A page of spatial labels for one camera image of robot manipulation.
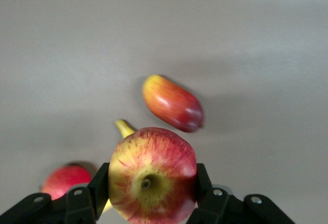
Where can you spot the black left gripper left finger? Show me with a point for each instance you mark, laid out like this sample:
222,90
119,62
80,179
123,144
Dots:
84,206

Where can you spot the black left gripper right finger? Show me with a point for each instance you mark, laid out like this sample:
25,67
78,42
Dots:
212,206

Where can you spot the red yellow striped apple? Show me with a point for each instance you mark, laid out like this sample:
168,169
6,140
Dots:
153,172

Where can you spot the yellow banana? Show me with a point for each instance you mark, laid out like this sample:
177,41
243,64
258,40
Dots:
124,129

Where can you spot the red pomegranate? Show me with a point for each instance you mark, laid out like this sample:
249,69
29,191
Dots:
66,180

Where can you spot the red yellow mango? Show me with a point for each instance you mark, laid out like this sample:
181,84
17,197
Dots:
174,103

